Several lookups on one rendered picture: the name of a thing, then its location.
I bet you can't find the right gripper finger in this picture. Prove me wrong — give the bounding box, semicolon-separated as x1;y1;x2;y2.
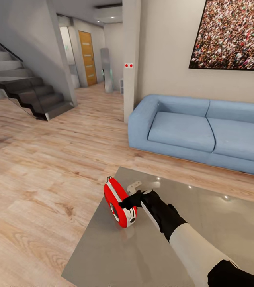
118;201;125;209

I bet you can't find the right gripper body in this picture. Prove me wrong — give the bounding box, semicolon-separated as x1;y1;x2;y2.
123;190;142;210

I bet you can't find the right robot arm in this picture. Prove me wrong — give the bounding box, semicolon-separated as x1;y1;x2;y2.
118;181;254;287

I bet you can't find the radio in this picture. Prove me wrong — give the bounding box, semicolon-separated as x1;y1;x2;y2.
104;178;138;228

